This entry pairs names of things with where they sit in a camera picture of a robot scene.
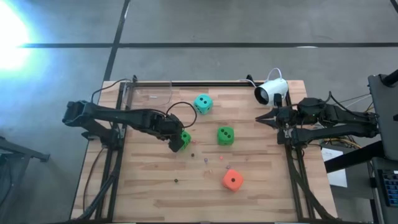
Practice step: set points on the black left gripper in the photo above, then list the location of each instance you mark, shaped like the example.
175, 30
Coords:
169, 130

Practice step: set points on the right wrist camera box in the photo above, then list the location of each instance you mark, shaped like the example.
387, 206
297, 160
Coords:
284, 113

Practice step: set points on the white cylindrical camera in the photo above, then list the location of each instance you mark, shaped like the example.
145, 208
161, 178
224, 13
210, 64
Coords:
273, 90

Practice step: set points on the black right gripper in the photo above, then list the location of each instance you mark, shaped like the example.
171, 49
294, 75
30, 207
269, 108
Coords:
289, 124

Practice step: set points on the white paper sheet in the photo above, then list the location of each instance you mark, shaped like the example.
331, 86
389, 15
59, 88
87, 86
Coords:
334, 168

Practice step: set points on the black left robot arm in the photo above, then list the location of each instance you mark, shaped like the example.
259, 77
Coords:
109, 113

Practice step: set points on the clear plastic bin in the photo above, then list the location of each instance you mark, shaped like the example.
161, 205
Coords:
149, 93

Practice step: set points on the blue-lit keypad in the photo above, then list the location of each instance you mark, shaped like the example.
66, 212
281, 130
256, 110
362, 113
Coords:
391, 188

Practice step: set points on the black stand leg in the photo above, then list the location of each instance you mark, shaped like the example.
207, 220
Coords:
351, 158

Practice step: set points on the grey equipment stand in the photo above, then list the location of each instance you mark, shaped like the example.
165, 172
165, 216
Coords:
385, 118

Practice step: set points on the black furniture frame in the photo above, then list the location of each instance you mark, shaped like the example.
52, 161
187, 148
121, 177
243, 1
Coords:
18, 152

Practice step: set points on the large teal foam die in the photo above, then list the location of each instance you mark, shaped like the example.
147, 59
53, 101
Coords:
203, 104

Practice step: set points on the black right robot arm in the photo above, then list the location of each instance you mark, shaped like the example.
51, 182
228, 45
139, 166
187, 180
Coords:
342, 130

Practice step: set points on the large orange foam die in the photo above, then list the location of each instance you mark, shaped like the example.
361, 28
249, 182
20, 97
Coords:
232, 180

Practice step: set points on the large green foam die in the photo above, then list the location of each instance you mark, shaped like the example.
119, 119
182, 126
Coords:
187, 140
225, 136

